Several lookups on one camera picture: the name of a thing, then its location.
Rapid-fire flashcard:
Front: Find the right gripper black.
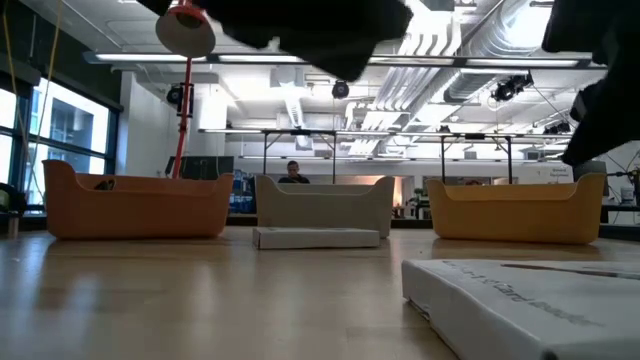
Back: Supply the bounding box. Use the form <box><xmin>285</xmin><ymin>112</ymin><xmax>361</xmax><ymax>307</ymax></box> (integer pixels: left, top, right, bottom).
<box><xmin>562</xmin><ymin>44</ymin><xmax>640</xmax><ymax>167</ymax></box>

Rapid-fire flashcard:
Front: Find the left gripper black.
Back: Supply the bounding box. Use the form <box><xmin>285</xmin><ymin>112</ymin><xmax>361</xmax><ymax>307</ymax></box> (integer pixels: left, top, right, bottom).
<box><xmin>219</xmin><ymin>0</ymin><xmax>415</xmax><ymax>84</ymax></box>

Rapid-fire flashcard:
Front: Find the white printed product box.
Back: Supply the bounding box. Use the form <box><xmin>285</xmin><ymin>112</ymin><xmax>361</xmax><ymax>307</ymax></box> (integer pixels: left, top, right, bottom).
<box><xmin>252</xmin><ymin>226</ymin><xmax>381</xmax><ymax>250</ymax></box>
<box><xmin>401</xmin><ymin>258</ymin><xmax>640</xmax><ymax>360</ymax></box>

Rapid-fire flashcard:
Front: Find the yellow plastic bin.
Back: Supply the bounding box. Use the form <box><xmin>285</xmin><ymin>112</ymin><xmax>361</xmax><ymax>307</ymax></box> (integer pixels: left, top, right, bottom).
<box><xmin>425</xmin><ymin>172</ymin><xmax>607</xmax><ymax>245</ymax></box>

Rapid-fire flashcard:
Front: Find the grey plastic bin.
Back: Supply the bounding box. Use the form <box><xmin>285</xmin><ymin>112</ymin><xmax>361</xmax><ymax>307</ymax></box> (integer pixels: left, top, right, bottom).
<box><xmin>254</xmin><ymin>174</ymin><xmax>396</xmax><ymax>239</ymax></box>

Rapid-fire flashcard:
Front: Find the orange plastic bin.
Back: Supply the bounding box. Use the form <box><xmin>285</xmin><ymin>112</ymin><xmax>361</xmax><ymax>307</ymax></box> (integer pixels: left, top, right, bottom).
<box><xmin>42</xmin><ymin>159</ymin><xmax>235</xmax><ymax>240</ymax></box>

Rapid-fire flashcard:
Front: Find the grey monitor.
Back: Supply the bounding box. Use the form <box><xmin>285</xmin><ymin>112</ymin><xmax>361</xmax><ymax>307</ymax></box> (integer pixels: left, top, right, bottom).
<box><xmin>572</xmin><ymin>159</ymin><xmax>607</xmax><ymax>182</ymax></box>

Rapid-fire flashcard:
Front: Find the person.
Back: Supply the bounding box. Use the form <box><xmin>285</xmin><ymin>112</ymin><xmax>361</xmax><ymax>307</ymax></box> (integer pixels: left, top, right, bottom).
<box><xmin>278</xmin><ymin>160</ymin><xmax>311</xmax><ymax>185</ymax></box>

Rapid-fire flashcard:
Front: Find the red desk lamp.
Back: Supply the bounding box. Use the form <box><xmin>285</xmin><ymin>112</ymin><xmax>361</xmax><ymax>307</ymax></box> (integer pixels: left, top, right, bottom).
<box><xmin>154</xmin><ymin>0</ymin><xmax>217</xmax><ymax>180</ymax></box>

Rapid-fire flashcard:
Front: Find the black monitor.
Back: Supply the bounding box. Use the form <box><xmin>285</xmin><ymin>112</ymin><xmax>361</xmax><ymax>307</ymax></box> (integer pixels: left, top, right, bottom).
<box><xmin>164</xmin><ymin>155</ymin><xmax>235</xmax><ymax>181</ymax></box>

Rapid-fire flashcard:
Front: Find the blue crate stack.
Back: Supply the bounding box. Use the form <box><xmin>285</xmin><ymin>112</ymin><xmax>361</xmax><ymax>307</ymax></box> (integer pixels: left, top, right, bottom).
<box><xmin>229</xmin><ymin>169</ymin><xmax>257</xmax><ymax>215</ymax></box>

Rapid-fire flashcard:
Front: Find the black background rig frame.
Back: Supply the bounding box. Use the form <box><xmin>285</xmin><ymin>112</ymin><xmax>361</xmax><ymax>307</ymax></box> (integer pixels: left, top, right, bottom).
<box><xmin>440</xmin><ymin>132</ymin><xmax>514</xmax><ymax>184</ymax></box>
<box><xmin>262</xmin><ymin>128</ymin><xmax>337</xmax><ymax>184</ymax></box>

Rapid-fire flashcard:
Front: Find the black aluminium rig frame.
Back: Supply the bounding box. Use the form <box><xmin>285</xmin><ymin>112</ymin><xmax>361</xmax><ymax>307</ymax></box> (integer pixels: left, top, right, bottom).
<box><xmin>84</xmin><ymin>51</ymin><xmax>606</xmax><ymax>70</ymax></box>

